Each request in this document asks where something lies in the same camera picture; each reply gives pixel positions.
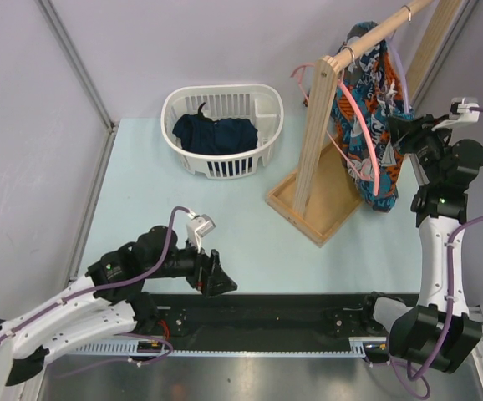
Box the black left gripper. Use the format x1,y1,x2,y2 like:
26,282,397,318
145,232,236,297

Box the lilac clothes hanger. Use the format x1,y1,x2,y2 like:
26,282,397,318
386,37,414,114

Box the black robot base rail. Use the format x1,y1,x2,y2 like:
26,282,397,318
137,293,387,350

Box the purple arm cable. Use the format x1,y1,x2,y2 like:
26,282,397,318
0,205,195,373
385,106,483,400

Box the colourful patterned shorts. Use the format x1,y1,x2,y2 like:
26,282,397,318
331,39,414,212

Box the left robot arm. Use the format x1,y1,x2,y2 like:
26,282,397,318
0,226,237,387

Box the white plastic basket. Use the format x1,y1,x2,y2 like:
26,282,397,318
160,84,284,180

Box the navy blue shorts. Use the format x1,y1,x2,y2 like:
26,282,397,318
172,102,258,155

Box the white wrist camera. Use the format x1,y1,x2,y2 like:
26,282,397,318
431,97,480,131
186,211,216,253

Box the pink clothes hanger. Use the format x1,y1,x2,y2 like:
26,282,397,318
290,63,380,196

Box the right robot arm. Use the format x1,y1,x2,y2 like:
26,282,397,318
359,114,483,373

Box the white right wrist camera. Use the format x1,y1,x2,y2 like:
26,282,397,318
431,97,480,131

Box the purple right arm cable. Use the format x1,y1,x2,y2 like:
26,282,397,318
385,106,483,400

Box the metal hook ring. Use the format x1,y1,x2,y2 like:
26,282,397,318
340,46,358,68

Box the white slotted cable duct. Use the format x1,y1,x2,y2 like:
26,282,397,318
69,335,386,358

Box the wooden clothes rack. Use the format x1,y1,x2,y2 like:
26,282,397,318
265,0,464,248

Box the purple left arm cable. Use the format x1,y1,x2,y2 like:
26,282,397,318
0,205,195,373

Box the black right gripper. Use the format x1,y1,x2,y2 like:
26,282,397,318
386,114,454,185

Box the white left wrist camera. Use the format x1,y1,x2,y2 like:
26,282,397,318
186,211,216,253

